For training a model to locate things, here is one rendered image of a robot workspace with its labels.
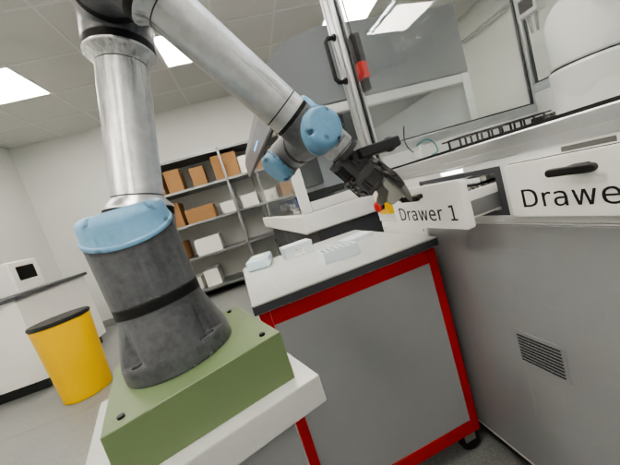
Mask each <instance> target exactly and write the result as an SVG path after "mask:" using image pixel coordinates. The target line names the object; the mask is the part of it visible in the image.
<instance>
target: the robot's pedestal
mask: <svg viewBox="0 0 620 465"><path fill-rule="evenodd" d="M287 354H288V353H287ZM288 357H289V360H290V363H291V366H292V370H293V373H294V378H293V379H292V380H290V381H289V382H287V383H286V384H284V385H282V386H281V387H279V388H277V389H276V390H274V391H272V392H271V393H269V394H268V395H267V396H266V397H264V398H263V399H260V400H259V401H257V402H256V403H254V404H253V405H251V406H250V407H248V408H246V409H245V410H243V411H241V412H240V413H238V414H237V415H235V416H233V417H232V418H231V419H230V420H228V421H227V422H225V423H223V424H221V425H220V426H218V427H217V428H215V429H214V430H212V431H210V432H209V433H207V434H206V435H204V436H202V437H201V438H199V439H198V440H197V441H195V442H194V443H192V444H191V445H189V446H188V447H185V448H184V449H182V450H181V451H179V452H178V453H176V454H174V455H173V456H171V457H170V458H168V459H167V460H165V461H164V462H162V463H161V464H159V465H309V464H308V461H307V458H306V455H305V453H304V448H303V445H302V443H301V440H300V437H299V435H298V432H297V429H296V426H295V423H297V422H298V421H299V420H301V419H302V418H303V417H305V415H307V414H308V413H309V412H311V411H312V410H314V409H315V408H317V407H318V406H319V405H321V404H322V403H323V402H325V401H326V400H327V399H326V396H325V393H324V389H323V387H322V384H321V381H320V378H319V375H318V374H317V373H315V372H314V371H313V370H311V369H310V368H308V367H307V366H306V365H304V364H302V363H301V362H300V361H298V360H297V359H295V358H294V357H292V356H291V355H290V354H288ZM107 404H108V399H107V400H105V401H103V402H102V403H101V406H100V409H99V413H98V417H97V421H96V424H95V428H94V432H93V436H92V439H91V443H90V447H89V454H88V458H87V462H86V465H111V464H110V461H109V460H108V458H107V455H106V453H105V451H104V448H103V446H102V444H101V440H100V438H101V430H102V426H103V421H104V417H105V413H106V408H107Z"/></svg>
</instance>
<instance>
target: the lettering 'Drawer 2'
mask: <svg viewBox="0 0 620 465"><path fill-rule="evenodd" d="M610 188H613V189H615V190H617V192H618V193H613V194H605V193H606V190H607V189H610ZM520 191H521V195H522V199H523V204H524V208H526V207H533V206H535V205H536V204H537V203H538V198H537V195H536V193H535V192H534V191H533V190H530V189H523V190H520ZM526 191H529V192H532V193H533V194H534V197H535V202H534V203H533V204H532V205H526V200H525V197H524V192H526ZM571 191H572V193H573V195H574V197H575V199H576V200H577V202H578V204H579V205H582V201H583V193H584V194H585V196H586V198H587V199H588V201H589V203H590V205H591V204H594V198H595V191H596V187H595V188H592V194H591V200H590V197H589V195H588V193H587V191H586V189H581V192H580V200H579V199H578V196H577V194H576V192H575V190H571ZM556 193H562V194H564V196H563V197H556V198H555V199H554V202H555V204H556V205H557V206H564V205H565V204H566V206H569V204H568V199H567V195H566V192H564V191H555V192H554V194H556ZM546 194H550V192H545V193H543V192H542V202H543V206H544V207H546V202H545V195H546ZM606 196H620V188H618V187H617V186H607V187H605V188H604V189H603V191H602V198H603V200H604V201H606V202H607V203H610V204H618V203H620V200H619V201H610V200H608V199H607V197H606ZM558 198H564V199H565V202H564V203H563V204H558V203H557V199H558Z"/></svg>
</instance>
